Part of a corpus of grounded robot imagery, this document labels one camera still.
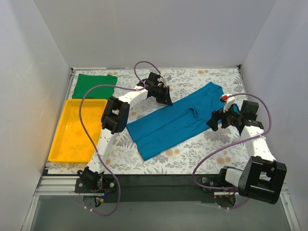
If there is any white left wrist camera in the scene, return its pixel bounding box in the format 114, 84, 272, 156
158, 76, 172, 87

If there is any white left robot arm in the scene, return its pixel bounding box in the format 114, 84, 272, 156
84, 72, 173, 174

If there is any aluminium frame rail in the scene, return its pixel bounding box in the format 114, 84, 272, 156
35, 175, 80, 197

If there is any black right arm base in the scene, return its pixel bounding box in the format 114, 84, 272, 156
196, 176, 238, 199

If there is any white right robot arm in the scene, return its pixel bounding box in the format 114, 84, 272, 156
206, 100, 287, 204

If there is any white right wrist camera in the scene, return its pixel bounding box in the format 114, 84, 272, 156
219, 94, 235, 113

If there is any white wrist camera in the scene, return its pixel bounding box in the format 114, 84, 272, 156
158, 76, 172, 87
219, 94, 235, 113

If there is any blue t shirt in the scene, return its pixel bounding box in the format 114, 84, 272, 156
126, 81, 241, 161

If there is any yellow plastic tray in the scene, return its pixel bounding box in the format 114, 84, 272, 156
48, 99, 107, 164

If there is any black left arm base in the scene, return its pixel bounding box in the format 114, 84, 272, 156
74, 168, 117, 193

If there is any green folded t shirt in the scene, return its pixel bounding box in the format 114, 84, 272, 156
72, 73, 118, 100

